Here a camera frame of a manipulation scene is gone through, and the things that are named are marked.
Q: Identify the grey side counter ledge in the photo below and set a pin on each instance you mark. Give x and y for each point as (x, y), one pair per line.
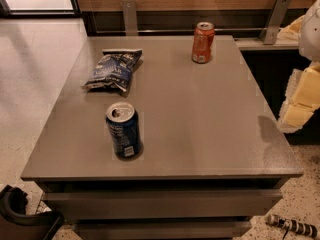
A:
(255, 44)

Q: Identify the left metal wall bracket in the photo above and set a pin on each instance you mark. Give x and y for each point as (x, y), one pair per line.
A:
(130, 17)

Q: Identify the right metal wall bracket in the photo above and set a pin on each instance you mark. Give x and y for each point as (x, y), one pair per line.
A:
(269, 34)

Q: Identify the metal wall bracket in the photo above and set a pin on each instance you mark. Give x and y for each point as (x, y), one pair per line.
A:
(269, 34)
(130, 17)

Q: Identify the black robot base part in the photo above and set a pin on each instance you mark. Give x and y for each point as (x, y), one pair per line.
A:
(15, 224)

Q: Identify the blue soda can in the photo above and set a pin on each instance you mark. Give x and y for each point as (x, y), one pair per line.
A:
(123, 123)

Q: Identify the orange soda can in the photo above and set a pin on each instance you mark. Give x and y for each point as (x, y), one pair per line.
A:
(202, 42)

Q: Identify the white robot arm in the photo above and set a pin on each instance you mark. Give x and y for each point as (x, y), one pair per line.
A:
(306, 30)

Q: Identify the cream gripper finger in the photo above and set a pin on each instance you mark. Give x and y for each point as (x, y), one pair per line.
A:
(293, 117)
(304, 87)

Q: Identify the grey drawer cabinet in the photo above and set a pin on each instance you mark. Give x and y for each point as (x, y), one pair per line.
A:
(212, 155)

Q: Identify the blue chip bag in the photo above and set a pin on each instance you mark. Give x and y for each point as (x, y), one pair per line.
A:
(114, 70)

